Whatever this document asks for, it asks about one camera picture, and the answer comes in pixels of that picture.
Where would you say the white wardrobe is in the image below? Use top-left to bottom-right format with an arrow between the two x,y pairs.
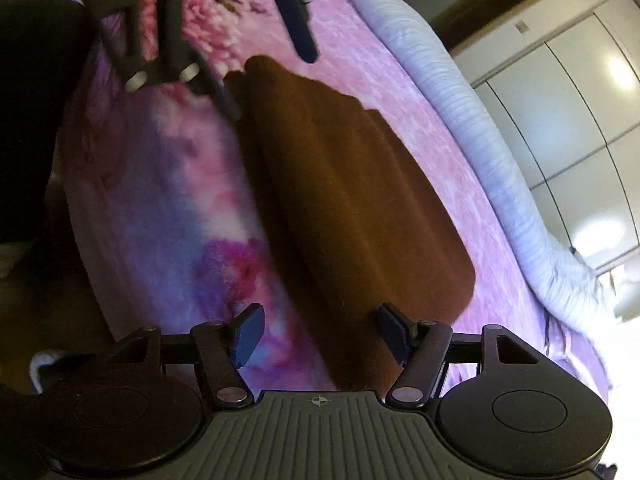
447,0 -> 640,273

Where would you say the pink floral blanket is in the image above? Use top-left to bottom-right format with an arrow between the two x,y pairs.
47,0 -> 613,396

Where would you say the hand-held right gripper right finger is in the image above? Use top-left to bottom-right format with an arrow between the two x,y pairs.
376,302 -> 545,409

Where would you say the brown button cardigan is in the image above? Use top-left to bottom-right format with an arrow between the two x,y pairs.
221,54 -> 477,392

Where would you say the light purple ribbed quilt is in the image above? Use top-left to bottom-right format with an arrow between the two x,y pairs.
327,0 -> 618,343

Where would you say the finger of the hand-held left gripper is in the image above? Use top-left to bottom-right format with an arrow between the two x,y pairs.
94,0 -> 245,122
252,0 -> 321,64

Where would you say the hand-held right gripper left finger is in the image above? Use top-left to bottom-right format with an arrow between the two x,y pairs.
107,302 -> 266,409

